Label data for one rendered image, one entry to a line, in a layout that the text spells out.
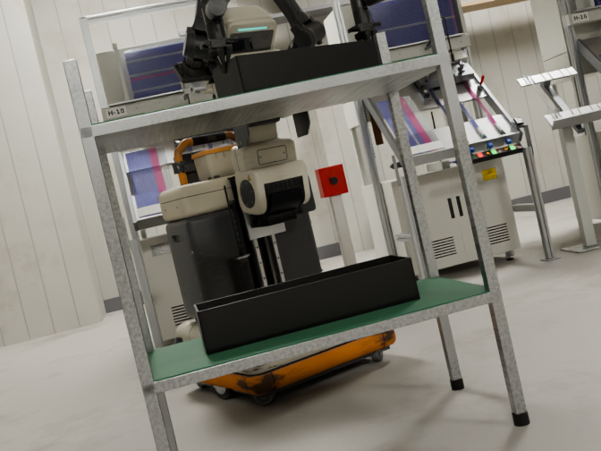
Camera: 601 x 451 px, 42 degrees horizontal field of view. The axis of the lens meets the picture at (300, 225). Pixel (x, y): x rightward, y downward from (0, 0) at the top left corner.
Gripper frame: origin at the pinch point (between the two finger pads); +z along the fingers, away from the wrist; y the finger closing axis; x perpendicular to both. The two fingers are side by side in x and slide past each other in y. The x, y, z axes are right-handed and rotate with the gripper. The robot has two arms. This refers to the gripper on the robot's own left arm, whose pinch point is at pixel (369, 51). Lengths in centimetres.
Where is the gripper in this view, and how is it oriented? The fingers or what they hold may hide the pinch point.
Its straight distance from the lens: 273.2
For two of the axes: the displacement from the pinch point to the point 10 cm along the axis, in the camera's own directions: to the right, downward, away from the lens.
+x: -5.1, 0.8, 8.5
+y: 8.3, -2.2, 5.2
